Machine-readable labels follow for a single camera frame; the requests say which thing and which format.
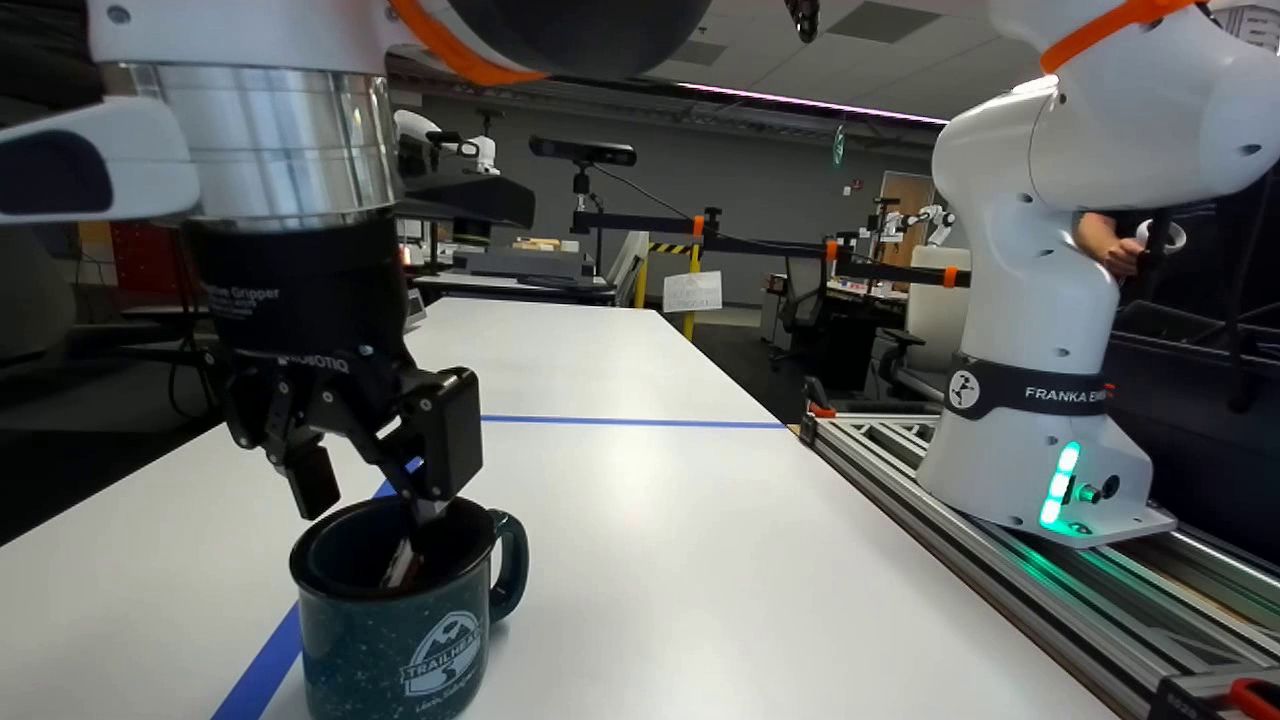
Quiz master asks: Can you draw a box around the blue tape line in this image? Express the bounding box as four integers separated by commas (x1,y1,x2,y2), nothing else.
207,411,790,720

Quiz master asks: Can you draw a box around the white paper sign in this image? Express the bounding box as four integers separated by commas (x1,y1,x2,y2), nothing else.
659,269,730,320

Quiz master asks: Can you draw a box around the person's hand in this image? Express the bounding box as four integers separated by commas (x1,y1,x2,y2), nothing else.
1072,208,1152,280

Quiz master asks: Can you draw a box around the black bar with orange joints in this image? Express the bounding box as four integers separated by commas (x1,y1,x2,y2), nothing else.
574,204,967,292

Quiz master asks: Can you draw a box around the red clamp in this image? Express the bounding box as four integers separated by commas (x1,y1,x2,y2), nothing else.
1219,677,1280,720

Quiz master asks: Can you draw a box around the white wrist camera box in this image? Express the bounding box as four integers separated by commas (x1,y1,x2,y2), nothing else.
0,92,207,229

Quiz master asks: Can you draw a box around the aluminium mounting rail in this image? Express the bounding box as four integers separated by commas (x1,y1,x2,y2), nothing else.
797,404,1280,720

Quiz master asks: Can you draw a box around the black camera on stand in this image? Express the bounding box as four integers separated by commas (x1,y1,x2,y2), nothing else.
523,132,646,287

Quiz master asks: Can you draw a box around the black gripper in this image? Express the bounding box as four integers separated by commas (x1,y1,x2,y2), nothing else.
181,212,489,533

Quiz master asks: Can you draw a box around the dark teal enamel mug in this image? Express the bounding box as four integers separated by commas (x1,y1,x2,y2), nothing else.
287,494,533,720

